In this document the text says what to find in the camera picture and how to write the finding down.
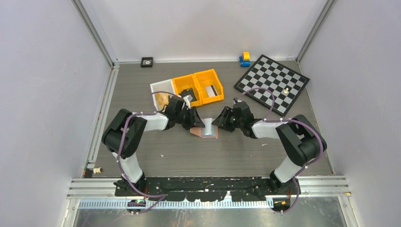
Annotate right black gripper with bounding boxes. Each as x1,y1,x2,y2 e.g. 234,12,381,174
211,106,244,132

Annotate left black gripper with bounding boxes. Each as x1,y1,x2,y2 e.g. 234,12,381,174
175,106,205,130

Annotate tan leather card holder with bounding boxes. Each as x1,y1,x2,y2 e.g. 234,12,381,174
190,118,218,138

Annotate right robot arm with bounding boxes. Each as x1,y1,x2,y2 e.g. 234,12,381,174
212,102,327,194

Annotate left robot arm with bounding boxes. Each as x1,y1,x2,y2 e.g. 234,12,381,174
101,96,205,196

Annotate black card in bin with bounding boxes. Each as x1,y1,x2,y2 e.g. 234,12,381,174
179,88,198,103

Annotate white striped card in bin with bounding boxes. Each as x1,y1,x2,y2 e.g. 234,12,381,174
205,85,218,97

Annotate gold card in white bin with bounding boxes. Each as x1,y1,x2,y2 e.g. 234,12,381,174
155,93,171,110

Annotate left orange plastic bin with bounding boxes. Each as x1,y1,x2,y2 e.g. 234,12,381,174
172,74,203,107

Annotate orange plastic bin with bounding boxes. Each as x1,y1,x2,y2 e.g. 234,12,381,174
194,69,224,105
172,74,203,107

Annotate white plastic bin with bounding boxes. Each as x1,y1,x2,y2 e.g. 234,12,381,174
150,79,181,111

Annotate right orange plastic bin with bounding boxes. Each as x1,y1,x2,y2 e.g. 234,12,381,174
194,69,224,105

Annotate blue and yellow toy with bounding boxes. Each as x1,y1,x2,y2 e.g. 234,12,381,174
239,52,251,67

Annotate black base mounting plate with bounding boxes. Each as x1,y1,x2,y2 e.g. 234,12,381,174
114,176,297,202

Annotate black and white chessboard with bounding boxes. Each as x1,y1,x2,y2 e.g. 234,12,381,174
234,55,310,116

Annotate small black square device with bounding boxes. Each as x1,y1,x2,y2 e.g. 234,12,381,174
140,57,154,68

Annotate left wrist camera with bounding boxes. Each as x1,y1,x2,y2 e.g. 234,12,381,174
183,95,192,109

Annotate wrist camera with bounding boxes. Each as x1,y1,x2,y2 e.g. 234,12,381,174
233,97,242,104
183,95,192,109

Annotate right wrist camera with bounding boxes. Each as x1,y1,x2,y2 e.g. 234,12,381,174
233,97,242,104

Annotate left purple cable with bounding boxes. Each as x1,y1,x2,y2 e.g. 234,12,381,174
116,91,181,214

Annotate cream chess piece near rail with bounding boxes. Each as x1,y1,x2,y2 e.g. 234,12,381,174
92,167,103,174

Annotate aluminium front rail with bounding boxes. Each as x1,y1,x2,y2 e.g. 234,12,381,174
67,176,351,201

